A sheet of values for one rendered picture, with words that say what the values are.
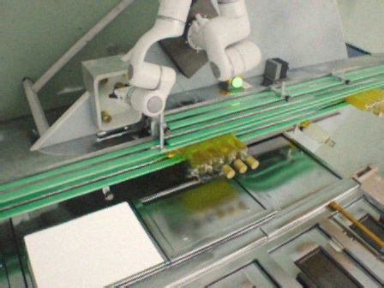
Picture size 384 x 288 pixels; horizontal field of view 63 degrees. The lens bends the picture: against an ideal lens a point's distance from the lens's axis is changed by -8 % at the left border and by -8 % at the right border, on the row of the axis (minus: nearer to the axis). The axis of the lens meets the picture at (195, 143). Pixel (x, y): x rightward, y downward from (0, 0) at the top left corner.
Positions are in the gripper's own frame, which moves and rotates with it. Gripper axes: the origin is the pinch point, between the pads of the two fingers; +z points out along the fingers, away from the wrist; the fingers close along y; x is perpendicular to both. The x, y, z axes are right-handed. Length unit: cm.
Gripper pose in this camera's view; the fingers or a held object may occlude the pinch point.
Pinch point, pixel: (122, 90)
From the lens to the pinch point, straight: 124.8
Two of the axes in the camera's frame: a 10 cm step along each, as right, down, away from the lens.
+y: 8.5, -2.7, 4.5
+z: -5.2, -2.8, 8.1
